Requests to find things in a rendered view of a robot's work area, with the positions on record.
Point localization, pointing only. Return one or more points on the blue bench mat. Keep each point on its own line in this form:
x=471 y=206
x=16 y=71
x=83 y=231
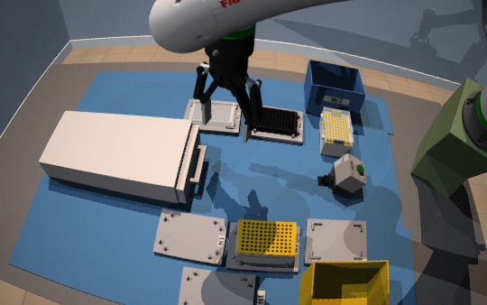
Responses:
x=101 y=242

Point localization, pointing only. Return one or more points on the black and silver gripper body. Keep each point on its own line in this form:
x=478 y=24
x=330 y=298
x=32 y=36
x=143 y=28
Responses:
x=229 y=70

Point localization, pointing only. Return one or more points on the yellow bin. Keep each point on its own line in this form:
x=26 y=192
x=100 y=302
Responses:
x=345 y=283

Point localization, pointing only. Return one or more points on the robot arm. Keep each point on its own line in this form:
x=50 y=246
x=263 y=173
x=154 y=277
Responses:
x=185 y=26

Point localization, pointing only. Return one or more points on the blue open-top bin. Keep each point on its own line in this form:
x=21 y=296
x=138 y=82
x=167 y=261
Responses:
x=333 y=76

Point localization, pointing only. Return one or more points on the beige rectangular plate nest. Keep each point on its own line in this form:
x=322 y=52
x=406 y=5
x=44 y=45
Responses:
x=282 y=137

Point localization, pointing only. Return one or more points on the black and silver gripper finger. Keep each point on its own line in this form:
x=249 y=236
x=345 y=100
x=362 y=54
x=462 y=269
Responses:
x=204 y=98
x=250 y=107

